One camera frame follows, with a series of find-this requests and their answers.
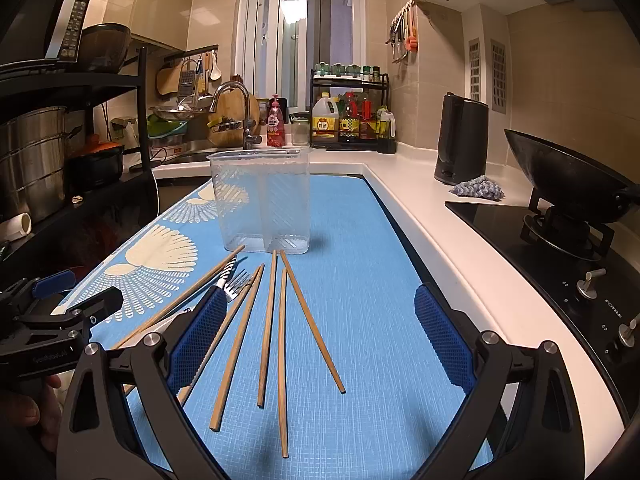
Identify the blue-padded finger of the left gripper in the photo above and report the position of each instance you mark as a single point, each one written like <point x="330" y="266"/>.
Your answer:
<point x="53" y="284"/>
<point x="91" y="311"/>

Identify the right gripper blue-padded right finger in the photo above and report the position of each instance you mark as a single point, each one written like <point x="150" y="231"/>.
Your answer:
<point x="519" y="418"/>

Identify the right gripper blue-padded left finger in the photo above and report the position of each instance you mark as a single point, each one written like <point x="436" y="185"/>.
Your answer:
<point x="98" y="439"/>

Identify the wooden chopstick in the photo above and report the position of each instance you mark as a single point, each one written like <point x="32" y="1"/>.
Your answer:
<point x="282" y="399"/>
<point x="182" y="297"/>
<point x="226" y="381"/>
<point x="312" y="325"/>
<point x="266" y="335"/>
<point x="185" y="392"/>

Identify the chrome kitchen faucet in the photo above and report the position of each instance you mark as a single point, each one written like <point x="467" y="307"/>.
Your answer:
<point x="251" y="136"/>

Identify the hanging kitchen tools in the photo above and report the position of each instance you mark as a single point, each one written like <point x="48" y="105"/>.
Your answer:
<point x="403" y="34"/>

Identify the person's left hand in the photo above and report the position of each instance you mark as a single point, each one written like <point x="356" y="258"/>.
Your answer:
<point x="20" y="411"/>

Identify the black shelving rack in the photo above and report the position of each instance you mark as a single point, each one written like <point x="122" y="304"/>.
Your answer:
<point x="39" y="86"/>

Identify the stainless steel pot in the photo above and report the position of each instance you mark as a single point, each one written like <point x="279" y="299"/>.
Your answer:
<point x="32" y="160"/>

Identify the steel sink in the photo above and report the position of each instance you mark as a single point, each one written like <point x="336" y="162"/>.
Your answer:
<point x="194" y="156"/>

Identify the black gas stove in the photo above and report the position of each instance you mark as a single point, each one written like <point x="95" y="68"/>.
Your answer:
<point x="593" y="298"/>

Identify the clear plastic utensil container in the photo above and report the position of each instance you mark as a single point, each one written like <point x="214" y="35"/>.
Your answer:
<point x="262" y="199"/>

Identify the blue patterned table mat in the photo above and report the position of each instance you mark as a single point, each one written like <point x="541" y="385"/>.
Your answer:
<point x="359" y="284"/>

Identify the wooden cutting board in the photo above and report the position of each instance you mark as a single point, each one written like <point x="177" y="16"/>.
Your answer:
<point x="226" y="124"/>

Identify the red dish soap bottle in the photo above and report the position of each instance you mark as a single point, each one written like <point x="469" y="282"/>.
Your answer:
<point x="275" y="124"/>

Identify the dark bowl on rack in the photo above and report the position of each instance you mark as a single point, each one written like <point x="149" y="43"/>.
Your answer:
<point x="103" y="47"/>

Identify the black wok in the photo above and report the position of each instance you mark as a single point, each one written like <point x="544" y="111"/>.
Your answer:
<point x="571" y="180"/>

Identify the blue white dish cloth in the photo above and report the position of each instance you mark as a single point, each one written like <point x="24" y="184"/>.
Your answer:
<point x="480" y="187"/>

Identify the microwave oven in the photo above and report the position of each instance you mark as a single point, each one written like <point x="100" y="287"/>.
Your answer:
<point x="45" y="31"/>

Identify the glass jar green lid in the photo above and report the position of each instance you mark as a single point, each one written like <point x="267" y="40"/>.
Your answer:
<point x="300" y="127"/>

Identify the yellow oil jug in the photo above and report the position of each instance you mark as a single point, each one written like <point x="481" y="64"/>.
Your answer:
<point x="325" y="120"/>

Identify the black electric kettle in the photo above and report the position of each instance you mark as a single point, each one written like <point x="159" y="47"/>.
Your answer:
<point x="463" y="140"/>

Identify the black spice rack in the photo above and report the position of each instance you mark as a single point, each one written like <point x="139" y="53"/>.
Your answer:
<point x="363" y="101"/>

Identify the metal fork grey handle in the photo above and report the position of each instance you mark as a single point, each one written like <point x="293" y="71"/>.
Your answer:
<point x="232" y="295"/>

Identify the window frame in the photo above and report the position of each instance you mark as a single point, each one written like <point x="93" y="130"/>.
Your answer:
<point x="277" y="43"/>

